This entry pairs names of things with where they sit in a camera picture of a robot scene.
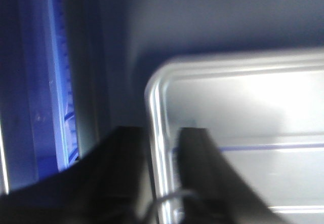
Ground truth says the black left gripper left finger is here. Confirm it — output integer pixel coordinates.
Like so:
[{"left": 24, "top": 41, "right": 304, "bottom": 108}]
[{"left": 1, "top": 127, "right": 147, "bottom": 223}]

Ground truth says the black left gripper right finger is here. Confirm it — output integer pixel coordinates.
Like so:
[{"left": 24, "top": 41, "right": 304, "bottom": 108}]
[{"left": 177, "top": 128, "right": 287, "bottom": 223}]

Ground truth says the silver metal tray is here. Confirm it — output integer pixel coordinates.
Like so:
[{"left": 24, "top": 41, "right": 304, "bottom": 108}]
[{"left": 145, "top": 47, "right": 323, "bottom": 223}]

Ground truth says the large blue plastic crate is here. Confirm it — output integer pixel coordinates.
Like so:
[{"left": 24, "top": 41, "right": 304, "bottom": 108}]
[{"left": 1, "top": 0, "right": 78, "bottom": 194}]

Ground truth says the black cable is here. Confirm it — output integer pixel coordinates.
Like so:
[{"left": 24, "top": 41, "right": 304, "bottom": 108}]
[{"left": 144, "top": 188, "right": 200, "bottom": 224}]

